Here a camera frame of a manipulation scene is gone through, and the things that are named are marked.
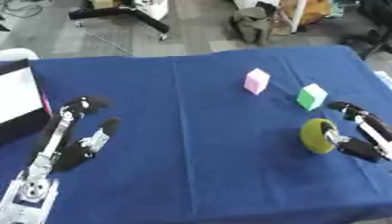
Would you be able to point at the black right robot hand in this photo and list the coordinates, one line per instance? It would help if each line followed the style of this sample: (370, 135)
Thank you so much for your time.
(365, 137)

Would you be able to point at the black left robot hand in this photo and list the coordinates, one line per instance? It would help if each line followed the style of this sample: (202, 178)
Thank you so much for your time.
(71, 151)

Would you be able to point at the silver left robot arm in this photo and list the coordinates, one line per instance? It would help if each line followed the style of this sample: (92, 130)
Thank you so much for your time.
(28, 198)

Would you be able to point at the black box with white inside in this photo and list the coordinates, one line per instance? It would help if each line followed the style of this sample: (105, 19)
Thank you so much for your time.
(20, 96)

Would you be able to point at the green block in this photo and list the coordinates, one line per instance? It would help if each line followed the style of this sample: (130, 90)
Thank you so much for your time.
(311, 97)

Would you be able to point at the black office chair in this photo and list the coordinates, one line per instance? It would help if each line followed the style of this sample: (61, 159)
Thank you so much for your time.
(371, 26)

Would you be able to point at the pink block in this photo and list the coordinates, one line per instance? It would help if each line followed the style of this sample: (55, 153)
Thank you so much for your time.
(256, 81)

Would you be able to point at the orange bag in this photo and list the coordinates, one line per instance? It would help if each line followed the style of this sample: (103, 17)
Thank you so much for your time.
(311, 11)

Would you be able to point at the black wheeled stand base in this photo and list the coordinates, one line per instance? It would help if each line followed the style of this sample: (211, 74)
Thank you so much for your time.
(127, 14)

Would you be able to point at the grey-green bag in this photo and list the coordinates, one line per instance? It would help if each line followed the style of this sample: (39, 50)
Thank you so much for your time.
(252, 24)

